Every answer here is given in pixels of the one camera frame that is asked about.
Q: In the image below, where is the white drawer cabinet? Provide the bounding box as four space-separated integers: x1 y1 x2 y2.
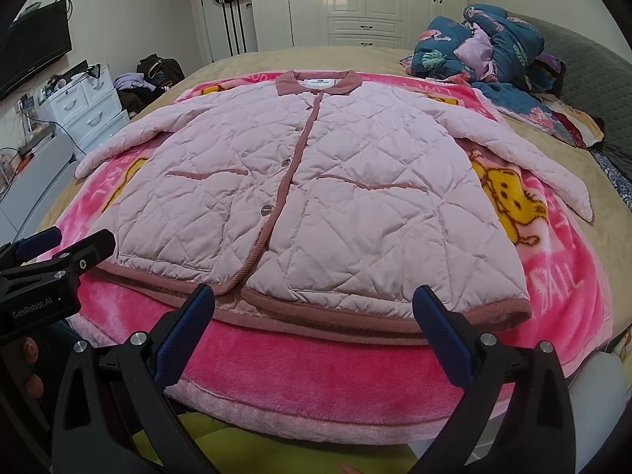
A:
36 63 130 158

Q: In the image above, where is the blue flamingo print quilt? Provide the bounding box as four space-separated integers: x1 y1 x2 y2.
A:
401 4 604 149

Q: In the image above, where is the lavender clothes pile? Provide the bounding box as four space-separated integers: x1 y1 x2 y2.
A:
113 72 156 91

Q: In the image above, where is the black flat television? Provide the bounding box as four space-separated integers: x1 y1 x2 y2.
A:
0 0 72 100

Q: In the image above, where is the pink quilted jacket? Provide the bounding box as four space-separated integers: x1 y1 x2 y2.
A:
75 71 593 346

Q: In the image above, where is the person's left hand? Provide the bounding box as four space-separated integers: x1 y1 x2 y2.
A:
9 337 44 399

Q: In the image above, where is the black bag on floor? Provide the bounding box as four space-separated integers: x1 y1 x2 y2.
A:
137 54 185 88

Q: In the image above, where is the grey quilted headboard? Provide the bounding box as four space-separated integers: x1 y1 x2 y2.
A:
522 15 632 178

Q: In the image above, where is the white wardrobe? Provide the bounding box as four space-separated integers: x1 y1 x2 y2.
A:
252 0 467 51

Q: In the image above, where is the tan bed sheet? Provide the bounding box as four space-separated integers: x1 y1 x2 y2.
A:
59 46 631 317

